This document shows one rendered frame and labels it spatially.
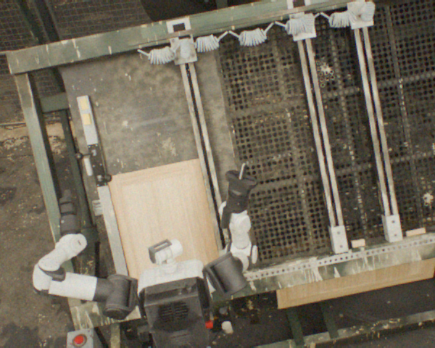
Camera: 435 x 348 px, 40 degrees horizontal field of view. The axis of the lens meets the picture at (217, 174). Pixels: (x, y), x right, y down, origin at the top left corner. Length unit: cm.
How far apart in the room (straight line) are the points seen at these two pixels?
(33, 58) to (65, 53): 14
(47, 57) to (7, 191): 246
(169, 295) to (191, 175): 75
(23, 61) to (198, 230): 110
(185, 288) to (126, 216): 71
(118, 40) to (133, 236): 90
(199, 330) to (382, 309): 174
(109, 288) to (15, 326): 190
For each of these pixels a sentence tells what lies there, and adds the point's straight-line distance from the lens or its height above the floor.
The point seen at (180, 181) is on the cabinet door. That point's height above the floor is 127.
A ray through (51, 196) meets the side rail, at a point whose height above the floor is 133.
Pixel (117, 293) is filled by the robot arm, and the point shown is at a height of 135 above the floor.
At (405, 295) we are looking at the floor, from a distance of 385.
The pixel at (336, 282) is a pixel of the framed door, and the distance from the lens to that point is 339.
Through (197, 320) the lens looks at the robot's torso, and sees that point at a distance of 223.
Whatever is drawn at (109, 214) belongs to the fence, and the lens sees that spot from 279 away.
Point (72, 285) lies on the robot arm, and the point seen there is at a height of 143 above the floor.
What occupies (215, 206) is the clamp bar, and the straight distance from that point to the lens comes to 276.
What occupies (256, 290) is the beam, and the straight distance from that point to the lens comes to 285.
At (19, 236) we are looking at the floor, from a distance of 466.
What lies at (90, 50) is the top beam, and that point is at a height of 184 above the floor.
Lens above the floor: 320
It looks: 44 degrees down
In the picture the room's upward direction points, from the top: 11 degrees counter-clockwise
